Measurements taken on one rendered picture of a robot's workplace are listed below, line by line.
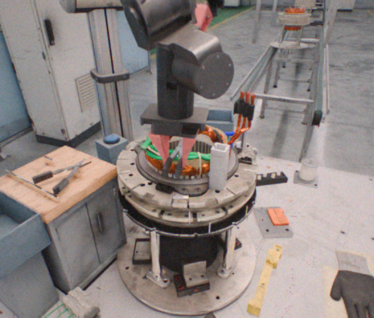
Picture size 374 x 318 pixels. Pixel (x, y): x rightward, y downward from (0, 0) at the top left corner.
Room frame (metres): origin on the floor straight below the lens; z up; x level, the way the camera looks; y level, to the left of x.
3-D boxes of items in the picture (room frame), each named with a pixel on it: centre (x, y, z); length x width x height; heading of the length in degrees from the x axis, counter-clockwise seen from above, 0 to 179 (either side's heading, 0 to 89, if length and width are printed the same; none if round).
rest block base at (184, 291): (0.45, -0.02, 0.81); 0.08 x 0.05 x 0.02; 105
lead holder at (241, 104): (0.59, -0.13, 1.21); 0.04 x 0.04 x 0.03; 63
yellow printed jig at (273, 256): (0.48, -0.22, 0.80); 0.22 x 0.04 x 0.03; 152
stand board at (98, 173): (0.55, 0.29, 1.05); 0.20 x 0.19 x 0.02; 147
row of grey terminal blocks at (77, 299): (0.40, 0.24, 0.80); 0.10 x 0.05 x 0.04; 52
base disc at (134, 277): (0.57, -0.01, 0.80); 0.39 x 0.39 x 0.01
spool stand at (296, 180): (0.92, -0.47, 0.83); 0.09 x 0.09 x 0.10; 68
